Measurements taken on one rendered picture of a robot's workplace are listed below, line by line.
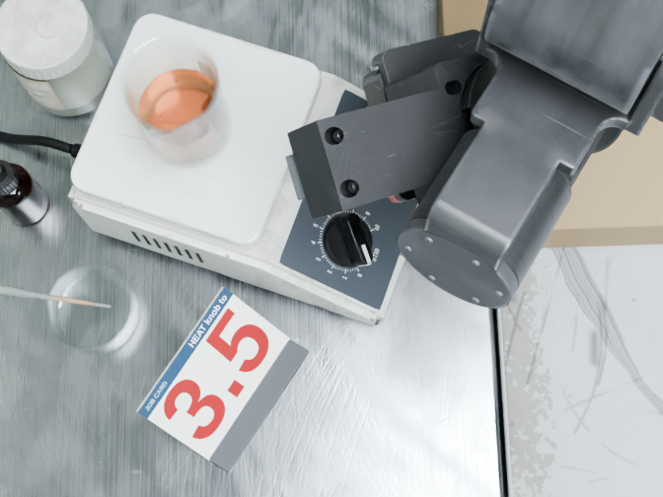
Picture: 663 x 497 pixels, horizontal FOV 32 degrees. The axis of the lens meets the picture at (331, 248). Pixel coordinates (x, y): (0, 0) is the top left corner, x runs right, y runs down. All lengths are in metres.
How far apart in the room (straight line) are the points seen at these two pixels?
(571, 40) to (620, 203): 0.27
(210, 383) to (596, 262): 0.26
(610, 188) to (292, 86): 0.20
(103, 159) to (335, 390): 0.20
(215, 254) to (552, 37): 0.29
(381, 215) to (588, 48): 0.28
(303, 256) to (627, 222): 0.20
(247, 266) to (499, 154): 0.24
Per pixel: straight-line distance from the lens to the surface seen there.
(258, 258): 0.68
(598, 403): 0.74
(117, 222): 0.71
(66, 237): 0.78
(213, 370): 0.72
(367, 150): 0.54
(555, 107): 0.51
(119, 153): 0.70
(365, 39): 0.80
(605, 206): 0.73
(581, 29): 0.47
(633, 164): 0.74
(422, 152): 0.55
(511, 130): 0.50
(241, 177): 0.68
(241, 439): 0.73
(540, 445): 0.73
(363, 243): 0.69
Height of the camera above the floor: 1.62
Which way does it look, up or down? 74 degrees down
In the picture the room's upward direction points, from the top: 8 degrees counter-clockwise
